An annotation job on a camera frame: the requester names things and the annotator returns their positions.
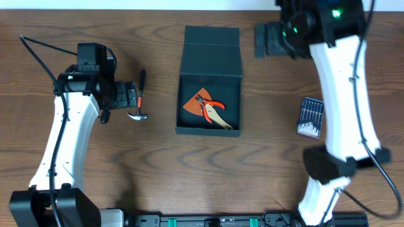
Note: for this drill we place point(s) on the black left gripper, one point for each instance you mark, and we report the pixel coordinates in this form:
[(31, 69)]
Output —
[(131, 94)]

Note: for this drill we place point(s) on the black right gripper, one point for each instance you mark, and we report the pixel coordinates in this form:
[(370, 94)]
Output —
[(261, 47)]

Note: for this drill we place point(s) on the small claw hammer black handle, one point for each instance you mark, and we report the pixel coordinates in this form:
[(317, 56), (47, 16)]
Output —
[(138, 115)]

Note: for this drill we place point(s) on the red handled cutting pliers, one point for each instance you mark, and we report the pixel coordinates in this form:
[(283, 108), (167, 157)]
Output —
[(207, 107)]

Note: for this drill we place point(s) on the blue precision screwdriver set case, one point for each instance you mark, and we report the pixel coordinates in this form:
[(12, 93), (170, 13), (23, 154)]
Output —
[(310, 118)]

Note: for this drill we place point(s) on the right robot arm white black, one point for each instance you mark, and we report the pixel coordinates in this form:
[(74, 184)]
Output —
[(333, 35)]

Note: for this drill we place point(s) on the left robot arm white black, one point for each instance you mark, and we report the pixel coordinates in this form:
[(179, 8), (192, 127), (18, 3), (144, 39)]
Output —
[(56, 191)]

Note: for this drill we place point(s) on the dark green open box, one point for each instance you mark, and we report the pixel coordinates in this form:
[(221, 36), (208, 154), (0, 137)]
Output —
[(211, 59)]

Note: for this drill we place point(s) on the orange scraper wooden handle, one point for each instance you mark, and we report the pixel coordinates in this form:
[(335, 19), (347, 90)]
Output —
[(193, 107)]

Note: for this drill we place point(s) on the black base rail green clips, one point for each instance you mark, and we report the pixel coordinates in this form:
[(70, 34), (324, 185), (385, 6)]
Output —
[(268, 219)]

